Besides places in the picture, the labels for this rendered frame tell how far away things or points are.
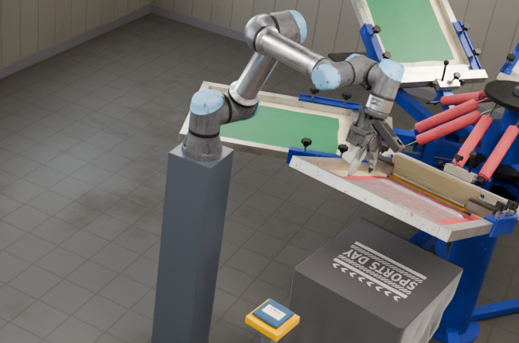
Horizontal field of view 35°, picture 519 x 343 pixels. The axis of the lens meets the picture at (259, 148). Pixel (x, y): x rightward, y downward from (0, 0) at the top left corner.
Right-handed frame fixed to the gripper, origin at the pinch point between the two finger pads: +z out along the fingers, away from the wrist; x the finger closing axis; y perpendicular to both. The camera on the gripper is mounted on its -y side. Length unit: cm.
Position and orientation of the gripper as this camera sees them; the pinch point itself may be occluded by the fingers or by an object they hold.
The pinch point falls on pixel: (361, 175)
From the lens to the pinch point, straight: 249.4
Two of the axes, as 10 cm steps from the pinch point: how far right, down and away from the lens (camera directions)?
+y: -7.9, -3.8, 4.8
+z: -3.0, 9.3, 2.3
